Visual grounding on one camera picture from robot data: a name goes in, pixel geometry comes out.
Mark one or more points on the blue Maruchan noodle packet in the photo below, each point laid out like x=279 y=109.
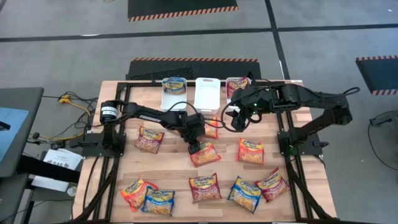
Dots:
x=174 y=85
x=244 y=195
x=158 y=202

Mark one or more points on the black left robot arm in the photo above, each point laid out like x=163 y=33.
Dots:
x=149 y=116

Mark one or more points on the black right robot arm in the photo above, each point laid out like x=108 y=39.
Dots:
x=311 y=96

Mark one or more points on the red Maruchan noodle packet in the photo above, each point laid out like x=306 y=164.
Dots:
x=236 y=87
x=272 y=185
x=149 y=140
x=205 y=188

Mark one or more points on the orange Maruchan noodle packet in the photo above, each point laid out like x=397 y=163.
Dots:
x=135 y=193
x=206 y=155
x=250 y=152
x=213 y=129

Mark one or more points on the small black device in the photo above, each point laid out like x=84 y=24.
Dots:
x=35 y=136

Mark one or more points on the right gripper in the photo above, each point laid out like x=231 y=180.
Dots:
x=245 y=101

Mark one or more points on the black hazard-striped floor mat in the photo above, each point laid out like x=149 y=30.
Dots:
x=183 y=6
x=381 y=74
x=217 y=70

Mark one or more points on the blue screen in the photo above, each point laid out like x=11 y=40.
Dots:
x=12 y=137

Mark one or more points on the black desk beam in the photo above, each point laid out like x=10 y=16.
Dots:
x=46 y=169

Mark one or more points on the yellow power plug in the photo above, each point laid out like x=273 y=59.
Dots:
x=64 y=99

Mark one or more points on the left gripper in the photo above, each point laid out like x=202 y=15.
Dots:
x=194 y=129

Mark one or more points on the white plastic bin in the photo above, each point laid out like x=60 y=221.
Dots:
x=232 y=108
x=206 y=96
x=172 y=102

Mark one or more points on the white paper sheet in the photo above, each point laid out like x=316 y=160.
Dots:
x=62 y=157

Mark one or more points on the clear plastic cup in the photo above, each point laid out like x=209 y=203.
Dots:
x=71 y=191

